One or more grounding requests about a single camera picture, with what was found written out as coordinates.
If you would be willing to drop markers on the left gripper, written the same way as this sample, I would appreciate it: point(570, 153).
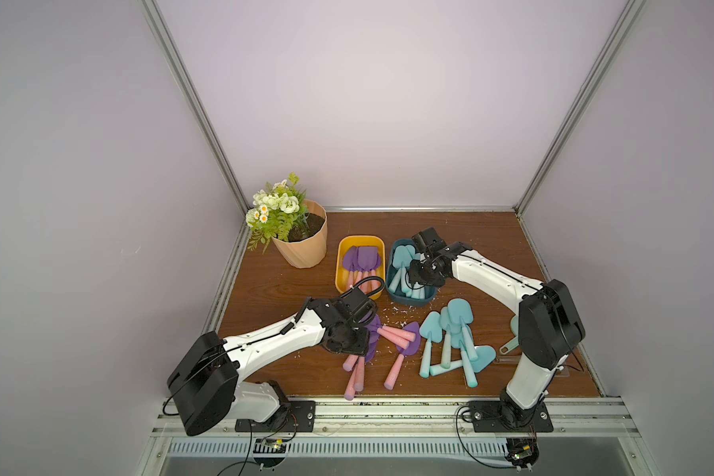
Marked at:
point(359, 348)

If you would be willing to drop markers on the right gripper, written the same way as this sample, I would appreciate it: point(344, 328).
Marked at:
point(419, 274)

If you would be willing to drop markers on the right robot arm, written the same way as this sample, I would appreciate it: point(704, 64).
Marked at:
point(550, 327)

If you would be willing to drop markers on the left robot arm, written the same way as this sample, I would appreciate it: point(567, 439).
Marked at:
point(211, 381)

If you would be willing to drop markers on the dark teal storage box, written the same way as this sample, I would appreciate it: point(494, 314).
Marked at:
point(399, 296)

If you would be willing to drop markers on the yellow storage box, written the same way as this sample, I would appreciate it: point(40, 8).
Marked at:
point(357, 241)

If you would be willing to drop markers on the beige flower pot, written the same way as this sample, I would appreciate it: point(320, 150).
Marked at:
point(311, 251)

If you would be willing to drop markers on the green plant with white flowers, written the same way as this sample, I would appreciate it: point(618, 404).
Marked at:
point(278, 212)

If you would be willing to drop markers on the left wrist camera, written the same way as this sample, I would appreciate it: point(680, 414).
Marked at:
point(359, 304)

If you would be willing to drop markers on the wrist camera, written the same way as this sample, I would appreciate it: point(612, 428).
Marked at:
point(359, 304)
point(428, 242)

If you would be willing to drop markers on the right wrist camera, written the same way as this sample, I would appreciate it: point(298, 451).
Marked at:
point(428, 242)

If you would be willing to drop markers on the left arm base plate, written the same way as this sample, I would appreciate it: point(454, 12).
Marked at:
point(294, 416)

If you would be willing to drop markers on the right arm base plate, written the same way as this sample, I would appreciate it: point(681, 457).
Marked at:
point(499, 417)

